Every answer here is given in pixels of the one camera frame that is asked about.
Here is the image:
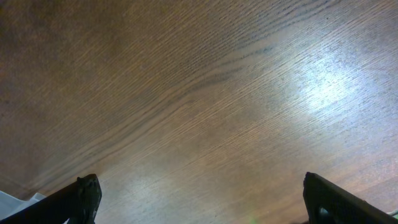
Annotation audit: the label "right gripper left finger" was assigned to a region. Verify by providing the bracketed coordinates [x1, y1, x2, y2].
[1, 174, 102, 224]

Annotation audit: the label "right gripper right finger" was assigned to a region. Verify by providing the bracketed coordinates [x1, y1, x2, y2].
[303, 172, 397, 224]

